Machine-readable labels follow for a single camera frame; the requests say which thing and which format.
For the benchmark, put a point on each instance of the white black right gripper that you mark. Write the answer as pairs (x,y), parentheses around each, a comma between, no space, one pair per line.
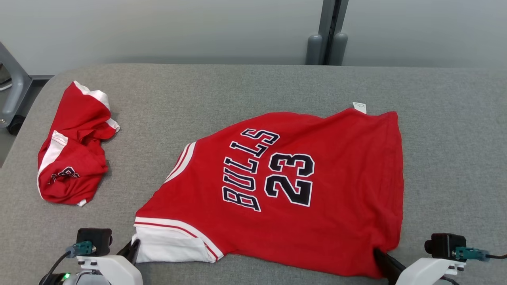
(424,271)

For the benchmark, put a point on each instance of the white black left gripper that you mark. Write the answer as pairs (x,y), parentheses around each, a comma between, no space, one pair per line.
(111,271)

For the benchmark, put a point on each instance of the red Bulls 23 jersey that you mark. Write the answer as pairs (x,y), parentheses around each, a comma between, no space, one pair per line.
(336,198)

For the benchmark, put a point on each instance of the red Bulls shorts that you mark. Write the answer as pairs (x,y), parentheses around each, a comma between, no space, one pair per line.
(75,158)

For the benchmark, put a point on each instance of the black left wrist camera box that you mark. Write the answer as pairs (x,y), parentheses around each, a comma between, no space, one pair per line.
(95,239)

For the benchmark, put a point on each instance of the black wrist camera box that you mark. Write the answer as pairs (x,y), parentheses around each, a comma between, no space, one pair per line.
(445,244)
(95,239)

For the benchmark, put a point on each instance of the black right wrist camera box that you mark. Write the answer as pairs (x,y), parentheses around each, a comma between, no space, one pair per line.
(445,244)

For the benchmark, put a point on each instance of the grey metal tube frame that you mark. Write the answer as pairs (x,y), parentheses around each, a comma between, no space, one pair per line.
(18,91)

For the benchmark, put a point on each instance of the grey rounded post foot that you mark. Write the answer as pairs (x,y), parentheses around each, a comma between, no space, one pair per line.
(338,51)
(314,51)

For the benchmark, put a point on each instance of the grey vertical partition post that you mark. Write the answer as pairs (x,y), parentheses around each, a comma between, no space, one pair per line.
(326,16)

